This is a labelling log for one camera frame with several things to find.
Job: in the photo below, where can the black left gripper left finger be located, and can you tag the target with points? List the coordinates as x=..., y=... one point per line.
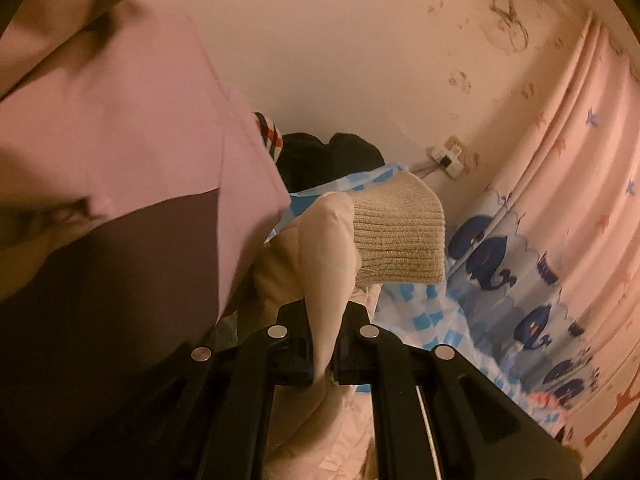
x=226, y=431

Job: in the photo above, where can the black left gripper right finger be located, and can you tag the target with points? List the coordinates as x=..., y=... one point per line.
x=436, y=416

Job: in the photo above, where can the cream quilted down jacket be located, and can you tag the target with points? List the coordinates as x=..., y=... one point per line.
x=342, y=248

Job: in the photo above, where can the black clothes pile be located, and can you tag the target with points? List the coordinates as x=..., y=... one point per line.
x=306, y=162

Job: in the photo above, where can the blue white checkered bed sheet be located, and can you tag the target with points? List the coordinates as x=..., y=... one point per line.
x=422, y=315

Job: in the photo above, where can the pink whale print curtain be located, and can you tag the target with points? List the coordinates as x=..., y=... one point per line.
x=545, y=264

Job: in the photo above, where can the pink brown garment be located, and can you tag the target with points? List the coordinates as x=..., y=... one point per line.
x=135, y=192

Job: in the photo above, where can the striped red white fabric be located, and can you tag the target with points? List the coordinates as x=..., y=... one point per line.
x=271, y=136

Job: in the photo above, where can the white wall power socket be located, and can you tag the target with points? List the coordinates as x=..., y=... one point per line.
x=449, y=157

